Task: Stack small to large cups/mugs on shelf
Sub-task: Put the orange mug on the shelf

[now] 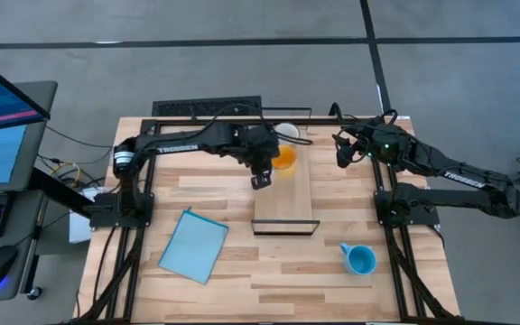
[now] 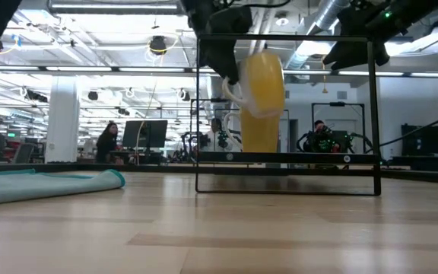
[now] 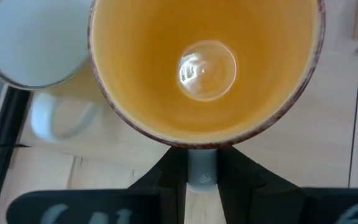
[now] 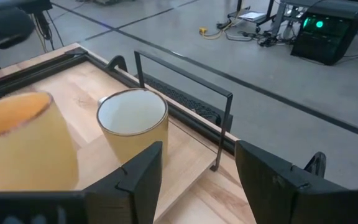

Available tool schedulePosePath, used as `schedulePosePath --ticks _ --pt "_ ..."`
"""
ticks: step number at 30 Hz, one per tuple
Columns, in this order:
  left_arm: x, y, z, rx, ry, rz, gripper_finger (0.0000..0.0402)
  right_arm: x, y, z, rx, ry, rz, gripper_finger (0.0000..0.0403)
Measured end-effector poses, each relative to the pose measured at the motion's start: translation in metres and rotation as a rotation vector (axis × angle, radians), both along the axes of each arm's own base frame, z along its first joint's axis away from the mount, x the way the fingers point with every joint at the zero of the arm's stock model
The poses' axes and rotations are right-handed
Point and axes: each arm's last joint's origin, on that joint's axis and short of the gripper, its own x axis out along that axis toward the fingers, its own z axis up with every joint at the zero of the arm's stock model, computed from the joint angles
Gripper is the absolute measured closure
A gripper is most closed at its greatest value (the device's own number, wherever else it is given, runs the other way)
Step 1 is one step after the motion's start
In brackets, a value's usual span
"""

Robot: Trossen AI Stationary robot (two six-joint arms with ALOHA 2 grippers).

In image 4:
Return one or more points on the yellow mug with white inside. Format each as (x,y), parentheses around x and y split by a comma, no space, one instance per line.
(132,115)

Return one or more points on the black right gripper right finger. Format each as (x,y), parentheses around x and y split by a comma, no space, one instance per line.
(284,193)

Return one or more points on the yellow mug with orange inside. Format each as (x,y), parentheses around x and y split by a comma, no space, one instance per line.
(23,149)

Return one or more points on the black computer tower green lights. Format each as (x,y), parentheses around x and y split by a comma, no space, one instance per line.
(325,37)

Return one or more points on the dark grey desk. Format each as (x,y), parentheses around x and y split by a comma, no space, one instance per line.
(8,21)

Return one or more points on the black metal table frame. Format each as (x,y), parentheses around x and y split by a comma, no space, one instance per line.
(42,67)

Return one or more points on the white flat box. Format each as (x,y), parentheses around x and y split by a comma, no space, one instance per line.
(252,15)

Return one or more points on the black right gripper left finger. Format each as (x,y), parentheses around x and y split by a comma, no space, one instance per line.
(132,186)

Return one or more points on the wooden shelf with black rails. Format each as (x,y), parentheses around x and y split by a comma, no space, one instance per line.
(185,149)

